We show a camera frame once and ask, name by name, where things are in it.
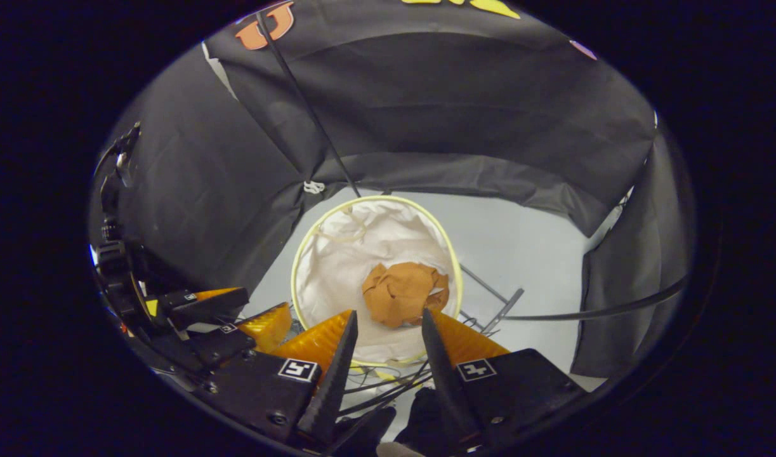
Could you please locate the person's black shoe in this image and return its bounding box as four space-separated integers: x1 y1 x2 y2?
397 387 455 448

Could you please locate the white round laundry hamper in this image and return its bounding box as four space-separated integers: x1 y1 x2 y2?
291 195 464 369

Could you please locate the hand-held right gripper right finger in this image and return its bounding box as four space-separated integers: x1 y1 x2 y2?
421 308 586 448

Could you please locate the brown button shirt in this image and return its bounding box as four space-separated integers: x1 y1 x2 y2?
361 262 450 329

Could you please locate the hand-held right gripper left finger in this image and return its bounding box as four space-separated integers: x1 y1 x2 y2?
194 309 359 446

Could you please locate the thin black cable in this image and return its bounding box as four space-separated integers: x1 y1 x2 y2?
337 363 434 416

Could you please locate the black backdrop cloth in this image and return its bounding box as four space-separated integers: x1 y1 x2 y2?
93 0 696 378

